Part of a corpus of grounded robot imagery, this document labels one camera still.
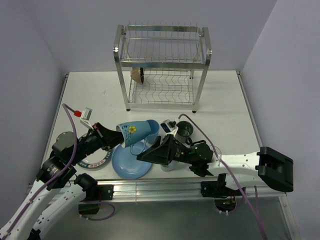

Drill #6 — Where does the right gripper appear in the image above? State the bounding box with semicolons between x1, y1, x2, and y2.
136;132;195;164

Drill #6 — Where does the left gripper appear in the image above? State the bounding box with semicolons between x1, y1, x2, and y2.
69;121;129;164

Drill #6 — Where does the light grey mug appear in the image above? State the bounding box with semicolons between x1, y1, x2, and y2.
160;162;177;172

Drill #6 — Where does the dark green mug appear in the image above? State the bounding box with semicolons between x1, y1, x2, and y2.
175;121;194;145

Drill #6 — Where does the blue flower mug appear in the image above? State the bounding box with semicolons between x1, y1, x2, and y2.
116;120;152;156

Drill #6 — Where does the black bowl tan outside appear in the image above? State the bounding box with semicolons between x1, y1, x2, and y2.
130;67;144;84

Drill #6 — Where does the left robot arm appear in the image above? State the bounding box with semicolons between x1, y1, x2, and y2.
0;122;124;240

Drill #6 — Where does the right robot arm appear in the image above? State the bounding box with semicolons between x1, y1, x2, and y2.
136;134;294;195

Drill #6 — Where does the steel two-tier dish rack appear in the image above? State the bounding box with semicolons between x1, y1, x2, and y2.
112;23;213;113

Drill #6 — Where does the blue plastic tumbler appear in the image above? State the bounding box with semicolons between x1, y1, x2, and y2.
146;119;160;145

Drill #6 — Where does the white plate teal rim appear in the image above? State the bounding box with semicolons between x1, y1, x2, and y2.
77;149;114;169

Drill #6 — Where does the blue round plate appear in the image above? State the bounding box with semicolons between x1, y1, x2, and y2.
111;145;153;179

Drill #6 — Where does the clear glass right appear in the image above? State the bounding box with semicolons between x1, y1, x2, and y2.
214;146;222;156

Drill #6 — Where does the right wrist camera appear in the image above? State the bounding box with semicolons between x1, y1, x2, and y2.
160;119;179;137

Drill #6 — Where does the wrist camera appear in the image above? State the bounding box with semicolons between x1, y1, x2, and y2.
73;107;93;129
160;119;179;137

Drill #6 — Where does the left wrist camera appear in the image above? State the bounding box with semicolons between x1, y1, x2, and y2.
73;107;93;129

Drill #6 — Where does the aluminium frame rail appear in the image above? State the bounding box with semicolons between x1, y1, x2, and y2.
27;174;287;203

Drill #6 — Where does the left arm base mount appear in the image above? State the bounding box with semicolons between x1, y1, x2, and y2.
78;184;116;222

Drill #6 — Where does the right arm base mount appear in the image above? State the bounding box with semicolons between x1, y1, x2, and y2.
200;173;242;198

